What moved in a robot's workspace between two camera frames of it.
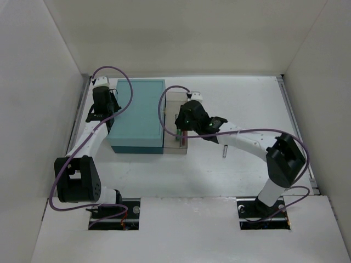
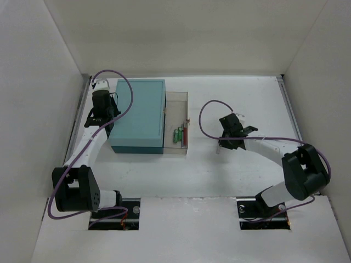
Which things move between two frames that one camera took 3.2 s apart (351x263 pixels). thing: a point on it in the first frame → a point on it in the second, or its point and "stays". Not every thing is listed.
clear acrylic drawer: x=174 y=101 stays
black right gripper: x=180 y=122 → x=223 y=143
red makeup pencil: x=184 y=133 stays
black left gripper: x=98 y=116 stays
